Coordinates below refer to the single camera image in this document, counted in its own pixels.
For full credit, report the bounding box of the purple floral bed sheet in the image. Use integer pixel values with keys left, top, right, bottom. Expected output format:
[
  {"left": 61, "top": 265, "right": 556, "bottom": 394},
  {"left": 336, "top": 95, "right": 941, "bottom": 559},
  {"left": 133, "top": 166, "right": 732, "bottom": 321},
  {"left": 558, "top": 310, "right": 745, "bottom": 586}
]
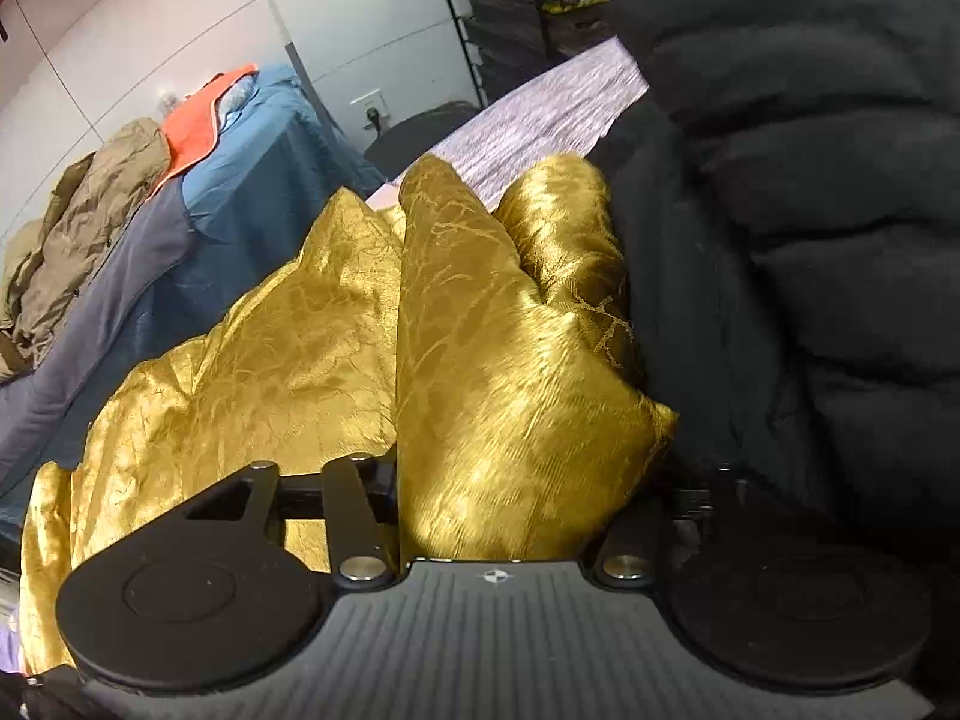
[{"left": 415, "top": 39, "right": 647, "bottom": 210}]

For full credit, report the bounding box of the blue grey quilt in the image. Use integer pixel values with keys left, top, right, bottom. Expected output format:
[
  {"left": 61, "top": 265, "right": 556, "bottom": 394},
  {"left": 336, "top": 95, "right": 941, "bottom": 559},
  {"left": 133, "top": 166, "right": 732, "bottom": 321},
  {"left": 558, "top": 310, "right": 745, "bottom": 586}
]
[{"left": 2, "top": 65, "right": 386, "bottom": 543}]

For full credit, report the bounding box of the gold satin jacket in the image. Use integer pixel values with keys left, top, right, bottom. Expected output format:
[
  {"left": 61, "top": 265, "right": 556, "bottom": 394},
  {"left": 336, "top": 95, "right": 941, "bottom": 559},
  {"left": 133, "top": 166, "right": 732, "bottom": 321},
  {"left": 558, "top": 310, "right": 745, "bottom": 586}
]
[{"left": 20, "top": 154, "right": 677, "bottom": 673}]

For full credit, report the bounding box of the khaki jacket on quilt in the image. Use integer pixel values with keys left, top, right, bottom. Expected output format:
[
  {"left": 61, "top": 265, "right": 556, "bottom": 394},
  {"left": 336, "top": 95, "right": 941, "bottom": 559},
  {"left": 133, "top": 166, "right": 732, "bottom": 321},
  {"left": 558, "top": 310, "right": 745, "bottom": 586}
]
[{"left": 2, "top": 117, "right": 171, "bottom": 382}]

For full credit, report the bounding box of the orange cloth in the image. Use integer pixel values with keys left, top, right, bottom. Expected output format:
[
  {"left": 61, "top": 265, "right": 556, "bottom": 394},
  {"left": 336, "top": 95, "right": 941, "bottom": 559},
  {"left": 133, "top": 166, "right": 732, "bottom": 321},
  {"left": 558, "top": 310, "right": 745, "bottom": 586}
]
[{"left": 149, "top": 64, "right": 259, "bottom": 197}]

